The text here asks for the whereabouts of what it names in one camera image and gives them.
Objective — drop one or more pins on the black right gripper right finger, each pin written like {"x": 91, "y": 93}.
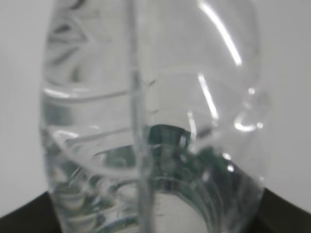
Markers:
{"x": 276, "y": 215}

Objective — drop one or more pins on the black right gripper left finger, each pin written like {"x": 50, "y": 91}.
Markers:
{"x": 36, "y": 216}

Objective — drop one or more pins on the clear green-label water bottle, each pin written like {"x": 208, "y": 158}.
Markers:
{"x": 151, "y": 115}

